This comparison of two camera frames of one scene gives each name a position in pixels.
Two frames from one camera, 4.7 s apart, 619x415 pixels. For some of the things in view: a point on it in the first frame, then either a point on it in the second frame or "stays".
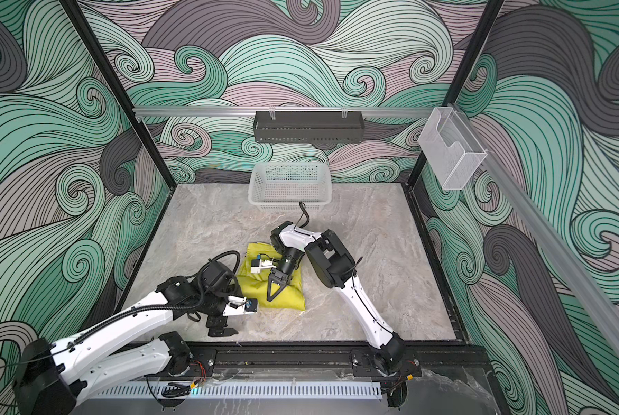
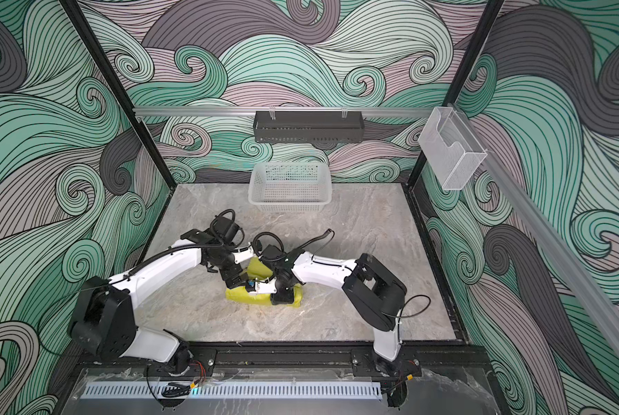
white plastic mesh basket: (282, 187) stays
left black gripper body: (214, 307) to (229, 269)
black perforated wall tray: (308, 127) stays
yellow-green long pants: (254, 286) stays
